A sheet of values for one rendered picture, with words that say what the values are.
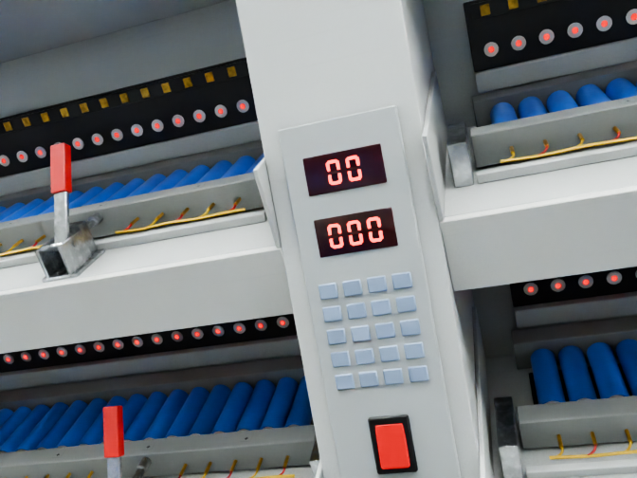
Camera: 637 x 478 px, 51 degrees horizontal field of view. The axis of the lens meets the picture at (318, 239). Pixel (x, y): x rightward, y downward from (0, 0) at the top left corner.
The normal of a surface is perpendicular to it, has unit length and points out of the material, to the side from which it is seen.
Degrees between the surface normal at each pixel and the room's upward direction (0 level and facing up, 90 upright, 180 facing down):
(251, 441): 19
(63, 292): 108
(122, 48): 90
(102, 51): 90
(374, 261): 90
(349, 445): 90
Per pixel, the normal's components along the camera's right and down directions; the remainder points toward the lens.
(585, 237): -0.18, 0.40
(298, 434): -0.25, -0.90
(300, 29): -0.25, 0.10
